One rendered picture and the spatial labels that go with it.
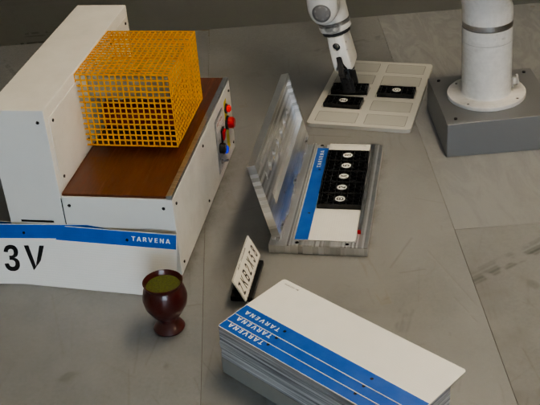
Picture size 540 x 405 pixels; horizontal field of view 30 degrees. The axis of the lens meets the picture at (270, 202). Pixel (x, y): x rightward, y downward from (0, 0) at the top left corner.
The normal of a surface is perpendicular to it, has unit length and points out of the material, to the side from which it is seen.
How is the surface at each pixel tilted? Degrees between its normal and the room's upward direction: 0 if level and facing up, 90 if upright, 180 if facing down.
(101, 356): 0
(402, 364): 0
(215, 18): 90
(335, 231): 0
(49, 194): 90
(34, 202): 90
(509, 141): 90
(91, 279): 69
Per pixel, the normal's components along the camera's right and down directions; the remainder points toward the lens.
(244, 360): -0.69, 0.42
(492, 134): 0.04, 0.52
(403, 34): -0.07, -0.85
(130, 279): -0.25, 0.18
